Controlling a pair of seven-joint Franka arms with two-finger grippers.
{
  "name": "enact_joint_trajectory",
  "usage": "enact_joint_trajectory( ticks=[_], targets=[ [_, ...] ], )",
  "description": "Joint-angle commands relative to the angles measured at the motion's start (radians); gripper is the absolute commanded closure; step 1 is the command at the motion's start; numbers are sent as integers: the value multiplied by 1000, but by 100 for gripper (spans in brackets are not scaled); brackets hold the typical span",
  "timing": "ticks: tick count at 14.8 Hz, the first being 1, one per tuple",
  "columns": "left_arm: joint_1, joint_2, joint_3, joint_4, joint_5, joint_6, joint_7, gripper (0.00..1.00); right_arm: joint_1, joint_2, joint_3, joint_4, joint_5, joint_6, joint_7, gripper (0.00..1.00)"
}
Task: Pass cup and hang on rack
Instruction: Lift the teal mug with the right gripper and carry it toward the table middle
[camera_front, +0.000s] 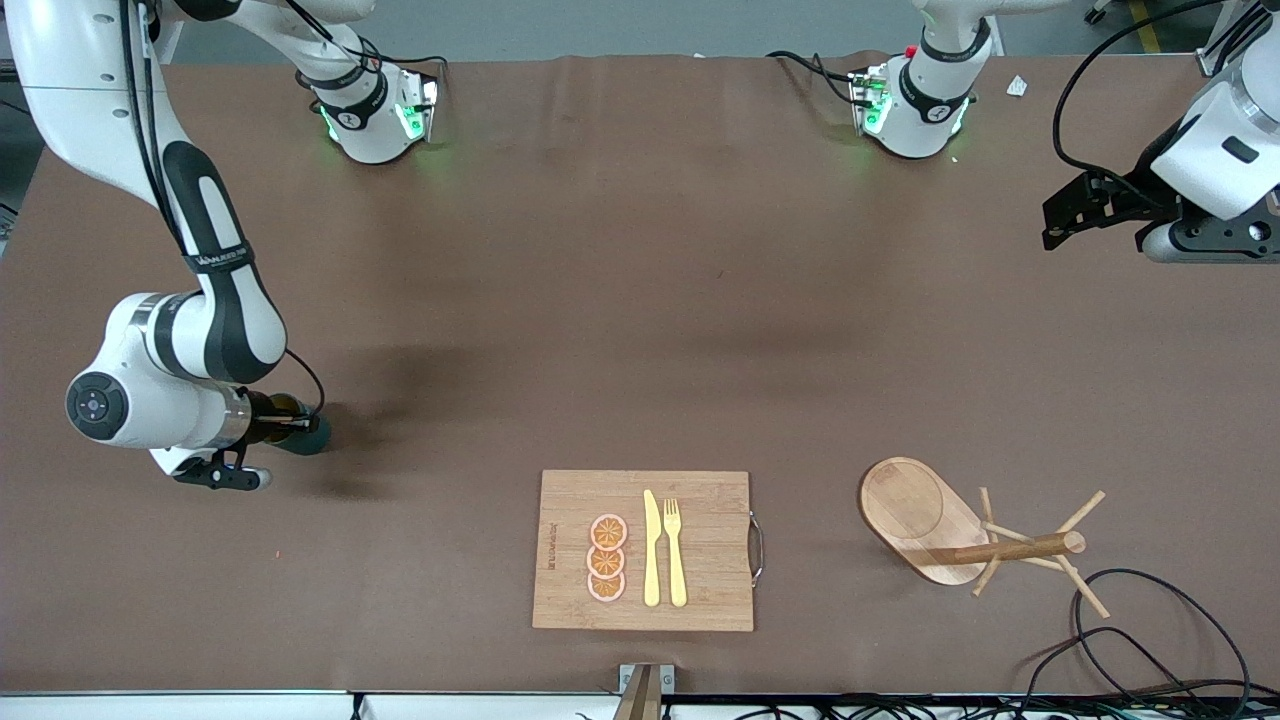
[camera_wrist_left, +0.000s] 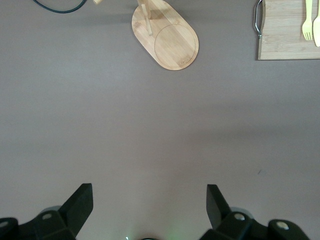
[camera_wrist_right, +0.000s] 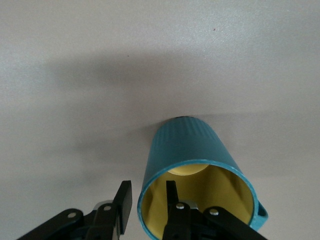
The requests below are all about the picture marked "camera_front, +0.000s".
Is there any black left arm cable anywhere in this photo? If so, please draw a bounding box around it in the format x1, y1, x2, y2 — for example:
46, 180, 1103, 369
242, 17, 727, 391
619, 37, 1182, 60
1052, 0, 1226, 179

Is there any wooden mug rack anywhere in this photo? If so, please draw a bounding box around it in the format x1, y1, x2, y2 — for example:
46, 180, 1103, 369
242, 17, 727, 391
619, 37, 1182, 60
857, 456, 1113, 621

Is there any aluminium frame post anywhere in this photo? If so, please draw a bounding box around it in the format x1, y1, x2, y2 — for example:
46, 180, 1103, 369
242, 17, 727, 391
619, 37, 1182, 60
1195, 0, 1261, 76

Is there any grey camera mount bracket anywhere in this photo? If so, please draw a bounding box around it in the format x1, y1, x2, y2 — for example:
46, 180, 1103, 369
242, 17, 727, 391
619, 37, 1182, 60
618, 663, 676, 720

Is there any yellow plastic fork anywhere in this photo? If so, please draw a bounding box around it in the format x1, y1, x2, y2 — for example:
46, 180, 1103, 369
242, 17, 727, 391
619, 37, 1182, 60
663, 498, 689, 609

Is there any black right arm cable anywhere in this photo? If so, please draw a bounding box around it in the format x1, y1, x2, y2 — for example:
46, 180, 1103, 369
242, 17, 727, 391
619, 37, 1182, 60
118, 0, 327, 421

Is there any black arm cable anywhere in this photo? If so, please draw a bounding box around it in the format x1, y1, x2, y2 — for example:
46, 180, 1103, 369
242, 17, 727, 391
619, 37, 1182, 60
118, 0, 327, 421
1052, 0, 1226, 179

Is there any black cable bundle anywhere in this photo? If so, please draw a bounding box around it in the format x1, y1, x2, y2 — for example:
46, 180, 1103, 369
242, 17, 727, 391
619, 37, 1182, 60
690, 690, 1280, 720

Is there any bamboo cutting board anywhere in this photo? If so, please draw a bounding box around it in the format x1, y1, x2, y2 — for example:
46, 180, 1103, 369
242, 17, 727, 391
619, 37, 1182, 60
531, 469, 766, 633

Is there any yellow plastic knife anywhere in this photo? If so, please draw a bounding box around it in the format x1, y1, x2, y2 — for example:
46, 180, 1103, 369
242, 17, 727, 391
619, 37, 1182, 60
643, 489, 662, 608

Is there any brown table cover sheet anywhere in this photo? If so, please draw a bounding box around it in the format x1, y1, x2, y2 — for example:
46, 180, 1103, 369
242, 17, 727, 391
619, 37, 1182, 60
0, 50, 1280, 696

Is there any black looped cable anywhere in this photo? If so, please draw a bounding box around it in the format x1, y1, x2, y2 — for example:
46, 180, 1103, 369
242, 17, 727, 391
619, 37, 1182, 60
1015, 568, 1253, 720

